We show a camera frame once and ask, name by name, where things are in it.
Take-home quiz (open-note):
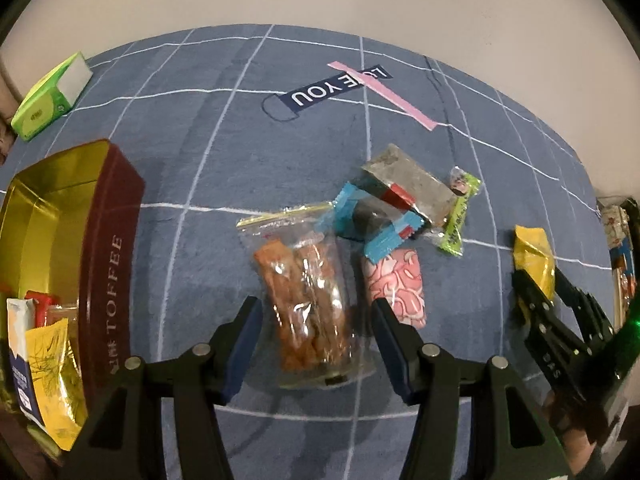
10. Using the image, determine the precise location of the blue clear snack packet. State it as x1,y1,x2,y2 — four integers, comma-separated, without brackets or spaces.
332,181,426,261

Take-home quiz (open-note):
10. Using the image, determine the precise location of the pink patterned snack packet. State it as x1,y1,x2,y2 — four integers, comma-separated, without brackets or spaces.
361,247,428,331

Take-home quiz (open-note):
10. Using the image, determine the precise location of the blue and white snack packet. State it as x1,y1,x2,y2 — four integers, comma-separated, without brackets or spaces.
6,297,46,423

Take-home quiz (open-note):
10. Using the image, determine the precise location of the grey foil snack packet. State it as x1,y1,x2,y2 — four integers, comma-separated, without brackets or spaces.
360,143,458,228

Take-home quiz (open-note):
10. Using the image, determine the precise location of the red metal tin box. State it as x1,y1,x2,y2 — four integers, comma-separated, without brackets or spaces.
0,139,147,466

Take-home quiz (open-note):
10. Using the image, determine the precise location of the person's right hand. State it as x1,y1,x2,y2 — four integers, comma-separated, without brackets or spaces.
544,390,603,477

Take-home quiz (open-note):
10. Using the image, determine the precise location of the red snack packet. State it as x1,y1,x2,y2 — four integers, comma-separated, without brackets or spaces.
25,290,62,328

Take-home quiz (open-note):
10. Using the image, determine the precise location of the yellow snack packet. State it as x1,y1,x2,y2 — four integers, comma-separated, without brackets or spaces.
25,319,88,453
514,226,557,306

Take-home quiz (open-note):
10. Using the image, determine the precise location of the stack of books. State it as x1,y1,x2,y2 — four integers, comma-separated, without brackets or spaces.
611,240,640,321

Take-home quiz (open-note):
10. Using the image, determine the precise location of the green and white carton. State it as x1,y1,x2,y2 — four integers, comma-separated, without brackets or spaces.
11,51,94,142

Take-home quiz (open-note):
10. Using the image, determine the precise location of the blue grid tablecloth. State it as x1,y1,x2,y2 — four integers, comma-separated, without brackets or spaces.
0,24,618,480

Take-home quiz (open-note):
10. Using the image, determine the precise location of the floral patterned box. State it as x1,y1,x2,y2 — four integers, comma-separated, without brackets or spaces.
597,197,632,248

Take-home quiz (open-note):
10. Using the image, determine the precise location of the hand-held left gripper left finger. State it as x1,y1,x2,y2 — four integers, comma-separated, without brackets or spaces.
62,295,263,480

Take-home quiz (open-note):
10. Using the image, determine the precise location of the green candy stick packet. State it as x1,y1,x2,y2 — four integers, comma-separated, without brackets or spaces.
437,167,482,257

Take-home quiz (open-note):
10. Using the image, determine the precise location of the person's right forearm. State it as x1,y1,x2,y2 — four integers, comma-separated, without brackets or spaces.
580,447,625,480

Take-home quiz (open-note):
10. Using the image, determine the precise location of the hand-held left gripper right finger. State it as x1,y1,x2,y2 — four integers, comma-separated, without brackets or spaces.
372,297,573,480

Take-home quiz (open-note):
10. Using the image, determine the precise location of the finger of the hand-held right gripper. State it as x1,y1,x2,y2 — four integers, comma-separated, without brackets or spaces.
552,265,617,347
511,267,583,353

